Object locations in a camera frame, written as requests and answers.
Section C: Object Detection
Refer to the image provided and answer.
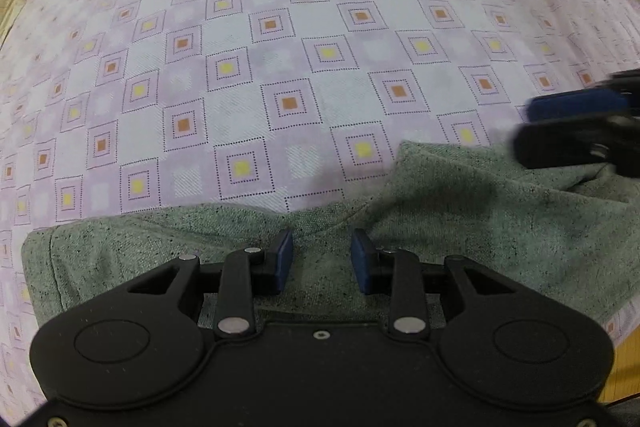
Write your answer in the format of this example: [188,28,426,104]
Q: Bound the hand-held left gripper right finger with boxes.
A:
[350,228,516,340]

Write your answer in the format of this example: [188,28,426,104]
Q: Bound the grey speckled pants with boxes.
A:
[21,139,640,328]

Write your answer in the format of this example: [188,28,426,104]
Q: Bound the purple checked bed sheet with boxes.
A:
[0,0,640,408]

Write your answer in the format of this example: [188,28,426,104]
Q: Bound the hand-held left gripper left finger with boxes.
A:
[125,229,296,339]

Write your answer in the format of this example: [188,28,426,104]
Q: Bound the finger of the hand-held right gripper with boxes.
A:
[529,69,640,122]
[514,113,640,178]

